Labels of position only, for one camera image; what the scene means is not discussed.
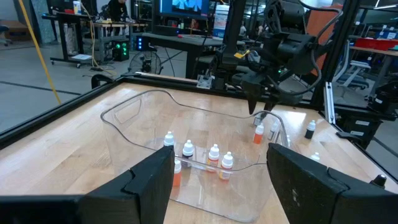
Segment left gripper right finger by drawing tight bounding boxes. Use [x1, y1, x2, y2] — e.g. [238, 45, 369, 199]
[266, 142, 398, 224]

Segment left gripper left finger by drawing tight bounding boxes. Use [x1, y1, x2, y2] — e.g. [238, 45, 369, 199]
[77, 145, 176, 224]

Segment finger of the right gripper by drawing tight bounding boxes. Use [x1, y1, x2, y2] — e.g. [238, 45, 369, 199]
[260, 101, 277, 122]
[246, 91, 259, 116]

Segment small grey dropper bottle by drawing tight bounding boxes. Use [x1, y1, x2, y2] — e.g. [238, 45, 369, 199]
[267, 121, 280, 141]

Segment small orange dropper bottle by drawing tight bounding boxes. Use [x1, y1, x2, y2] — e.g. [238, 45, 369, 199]
[252, 123, 266, 145]
[172, 159, 182, 188]

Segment small dark green dropper bottle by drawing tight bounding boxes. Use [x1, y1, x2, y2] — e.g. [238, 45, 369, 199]
[304, 119, 317, 140]

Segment small navy dropper bottle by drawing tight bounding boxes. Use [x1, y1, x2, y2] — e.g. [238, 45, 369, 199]
[182, 139, 195, 169]

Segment small yellow dropper bottle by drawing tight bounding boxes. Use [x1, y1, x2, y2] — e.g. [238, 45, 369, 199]
[206, 143, 220, 173]
[218, 151, 234, 181]

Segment clear plastic bin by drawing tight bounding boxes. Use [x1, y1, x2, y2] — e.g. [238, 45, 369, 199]
[99, 89, 290, 224]

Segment yellow tag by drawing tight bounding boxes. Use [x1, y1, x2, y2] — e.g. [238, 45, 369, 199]
[233, 49, 251, 60]

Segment grey office chair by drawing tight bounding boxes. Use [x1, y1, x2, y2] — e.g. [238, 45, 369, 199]
[332, 40, 373, 99]

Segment orange partition panel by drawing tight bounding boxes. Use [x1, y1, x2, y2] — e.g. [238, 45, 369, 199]
[303, 2, 343, 78]

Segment black control box white labels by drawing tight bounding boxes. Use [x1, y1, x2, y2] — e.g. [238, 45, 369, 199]
[335, 107, 385, 149]

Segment black desk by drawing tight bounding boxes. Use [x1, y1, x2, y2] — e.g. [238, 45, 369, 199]
[136, 30, 224, 80]

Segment wooden table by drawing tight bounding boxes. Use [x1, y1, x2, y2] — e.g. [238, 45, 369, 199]
[349, 45, 398, 97]

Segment red storage bin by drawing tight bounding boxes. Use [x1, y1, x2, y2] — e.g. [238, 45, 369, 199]
[354, 37, 398, 52]

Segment black equipment unit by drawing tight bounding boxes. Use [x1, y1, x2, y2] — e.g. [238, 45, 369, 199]
[368, 74, 398, 116]

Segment black floor fan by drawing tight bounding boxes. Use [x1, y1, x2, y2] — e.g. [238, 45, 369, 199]
[127, 49, 164, 76]

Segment monitor with blue screen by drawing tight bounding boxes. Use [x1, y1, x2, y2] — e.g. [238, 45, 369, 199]
[155, 0, 212, 20]

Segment blue boxes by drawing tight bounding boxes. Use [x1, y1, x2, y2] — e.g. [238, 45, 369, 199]
[377, 27, 398, 40]

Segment black box blue lights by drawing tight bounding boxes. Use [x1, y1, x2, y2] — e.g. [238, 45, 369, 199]
[135, 35, 147, 52]

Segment computer tower green lights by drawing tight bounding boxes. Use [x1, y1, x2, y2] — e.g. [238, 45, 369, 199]
[111, 39, 131, 62]

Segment white paper sheet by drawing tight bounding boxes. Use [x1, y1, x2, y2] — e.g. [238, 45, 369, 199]
[70, 54, 93, 62]

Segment wooden top workbench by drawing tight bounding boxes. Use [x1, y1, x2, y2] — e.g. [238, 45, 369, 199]
[90, 20, 147, 63]

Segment person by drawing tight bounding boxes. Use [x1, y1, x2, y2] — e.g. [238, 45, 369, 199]
[107, 0, 131, 22]

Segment black-legged desk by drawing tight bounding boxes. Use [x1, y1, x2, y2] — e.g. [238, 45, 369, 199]
[42, 12, 94, 68]

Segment brown cardboard box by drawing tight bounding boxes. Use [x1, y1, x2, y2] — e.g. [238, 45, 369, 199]
[0, 19, 32, 43]

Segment blue chair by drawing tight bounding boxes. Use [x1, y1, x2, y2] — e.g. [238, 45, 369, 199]
[0, 24, 13, 47]

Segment white mounting bracket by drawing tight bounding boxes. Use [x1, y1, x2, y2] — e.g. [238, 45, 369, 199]
[196, 74, 215, 90]

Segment silver aluminium bracket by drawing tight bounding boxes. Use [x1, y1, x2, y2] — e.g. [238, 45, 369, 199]
[323, 81, 336, 125]

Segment black aluminium rig frame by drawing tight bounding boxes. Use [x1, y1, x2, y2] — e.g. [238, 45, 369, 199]
[0, 0, 398, 184]

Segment yellow cord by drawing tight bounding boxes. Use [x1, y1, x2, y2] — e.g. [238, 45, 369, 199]
[79, 2, 118, 77]

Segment yellow hanging cable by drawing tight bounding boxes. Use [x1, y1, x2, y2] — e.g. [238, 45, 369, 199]
[17, 0, 62, 105]

